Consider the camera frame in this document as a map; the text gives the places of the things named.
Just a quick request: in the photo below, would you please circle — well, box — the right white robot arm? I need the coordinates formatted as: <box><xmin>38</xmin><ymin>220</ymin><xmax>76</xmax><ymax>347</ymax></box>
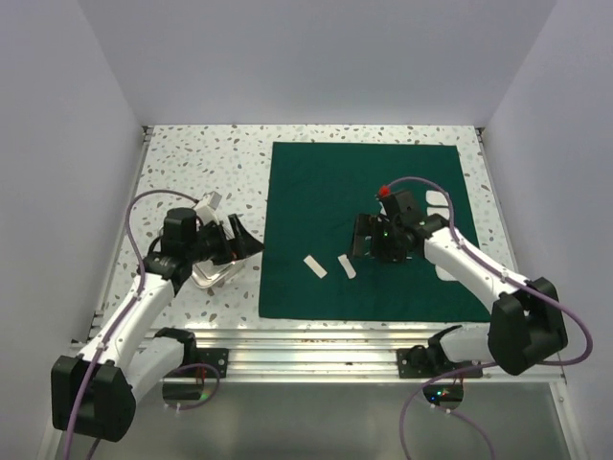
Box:
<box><xmin>350</xmin><ymin>190</ymin><xmax>568</xmax><ymax>377</ymax></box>

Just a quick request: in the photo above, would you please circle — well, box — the stainless steel tray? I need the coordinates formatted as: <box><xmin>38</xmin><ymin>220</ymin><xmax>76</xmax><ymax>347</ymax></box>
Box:
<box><xmin>192</xmin><ymin>261</ymin><xmax>245</xmax><ymax>289</ymax></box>

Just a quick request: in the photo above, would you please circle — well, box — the left white paper strip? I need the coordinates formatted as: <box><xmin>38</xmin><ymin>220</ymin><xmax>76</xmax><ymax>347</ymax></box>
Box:
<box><xmin>304</xmin><ymin>255</ymin><xmax>328</xmax><ymax>279</ymax></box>

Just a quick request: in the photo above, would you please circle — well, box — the right white paper strip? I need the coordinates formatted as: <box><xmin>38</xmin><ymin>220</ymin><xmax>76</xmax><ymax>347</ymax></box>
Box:
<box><xmin>337</xmin><ymin>254</ymin><xmax>356</xmax><ymax>279</ymax></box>

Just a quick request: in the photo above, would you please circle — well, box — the white gauze pad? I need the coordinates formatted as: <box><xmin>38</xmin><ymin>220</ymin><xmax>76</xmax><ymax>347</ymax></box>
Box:
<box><xmin>425</xmin><ymin>190</ymin><xmax>448</xmax><ymax>207</ymax></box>
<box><xmin>426</xmin><ymin>207</ymin><xmax>450</xmax><ymax>219</ymax></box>
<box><xmin>435</xmin><ymin>265</ymin><xmax>457</xmax><ymax>282</ymax></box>

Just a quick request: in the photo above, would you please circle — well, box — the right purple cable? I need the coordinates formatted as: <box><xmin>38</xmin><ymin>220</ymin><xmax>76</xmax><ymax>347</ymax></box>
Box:
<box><xmin>382</xmin><ymin>175</ymin><xmax>594</xmax><ymax>460</ymax></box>

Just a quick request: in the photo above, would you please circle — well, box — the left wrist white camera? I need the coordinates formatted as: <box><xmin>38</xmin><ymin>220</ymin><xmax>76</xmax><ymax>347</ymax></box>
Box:
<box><xmin>193</xmin><ymin>192</ymin><xmax>222</xmax><ymax>224</ymax></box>

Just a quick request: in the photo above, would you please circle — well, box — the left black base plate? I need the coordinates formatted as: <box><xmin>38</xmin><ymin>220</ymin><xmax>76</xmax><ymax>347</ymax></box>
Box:
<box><xmin>194</xmin><ymin>348</ymin><xmax>229</xmax><ymax>381</ymax></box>

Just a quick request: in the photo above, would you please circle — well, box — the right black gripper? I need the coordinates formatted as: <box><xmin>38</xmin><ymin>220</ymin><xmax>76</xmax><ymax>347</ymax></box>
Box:
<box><xmin>348</xmin><ymin>212</ymin><xmax>408</xmax><ymax>264</ymax></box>

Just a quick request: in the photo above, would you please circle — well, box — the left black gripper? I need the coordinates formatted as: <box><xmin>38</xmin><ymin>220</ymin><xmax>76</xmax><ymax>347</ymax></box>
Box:
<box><xmin>186</xmin><ymin>214</ymin><xmax>264</xmax><ymax>265</ymax></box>

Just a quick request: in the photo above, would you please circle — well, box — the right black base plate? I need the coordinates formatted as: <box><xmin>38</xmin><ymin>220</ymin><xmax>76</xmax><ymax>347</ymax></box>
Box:
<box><xmin>396</xmin><ymin>345</ymin><xmax>483</xmax><ymax>379</ymax></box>

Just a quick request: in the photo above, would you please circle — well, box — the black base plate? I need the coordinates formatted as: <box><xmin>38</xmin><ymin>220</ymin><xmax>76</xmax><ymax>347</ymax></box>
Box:
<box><xmin>194</xmin><ymin>348</ymin><xmax>229</xmax><ymax>381</ymax></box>
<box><xmin>396</xmin><ymin>345</ymin><xmax>483</xmax><ymax>379</ymax></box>

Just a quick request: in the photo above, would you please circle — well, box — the green surgical drape cloth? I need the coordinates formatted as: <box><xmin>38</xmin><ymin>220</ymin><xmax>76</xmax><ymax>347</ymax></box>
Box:
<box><xmin>259</xmin><ymin>143</ymin><xmax>489</xmax><ymax>323</ymax></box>

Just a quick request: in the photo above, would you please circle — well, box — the white paper strip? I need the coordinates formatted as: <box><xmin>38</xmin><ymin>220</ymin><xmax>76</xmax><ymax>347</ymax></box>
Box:
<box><xmin>337</xmin><ymin>254</ymin><xmax>356</xmax><ymax>279</ymax></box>
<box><xmin>304</xmin><ymin>255</ymin><xmax>328</xmax><ymax>279</ymax></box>

